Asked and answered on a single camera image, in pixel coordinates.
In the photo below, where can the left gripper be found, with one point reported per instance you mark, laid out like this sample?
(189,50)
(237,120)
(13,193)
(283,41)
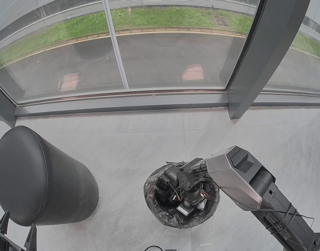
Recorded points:
(5,243)

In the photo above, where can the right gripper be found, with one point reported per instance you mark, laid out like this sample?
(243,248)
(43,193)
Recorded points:
(192,197)

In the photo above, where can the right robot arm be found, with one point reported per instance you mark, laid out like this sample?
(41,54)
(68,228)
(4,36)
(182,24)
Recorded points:
(254,176)

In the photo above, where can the black plastic bag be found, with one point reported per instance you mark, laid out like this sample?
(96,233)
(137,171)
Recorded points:
(173,217)

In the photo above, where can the crumpled white paper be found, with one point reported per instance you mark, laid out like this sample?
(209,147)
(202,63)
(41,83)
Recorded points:
(202,206)

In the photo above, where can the dark grey round chair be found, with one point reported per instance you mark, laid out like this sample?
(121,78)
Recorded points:
(42,176)

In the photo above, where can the window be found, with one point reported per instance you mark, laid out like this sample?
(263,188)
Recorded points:
(175,61)

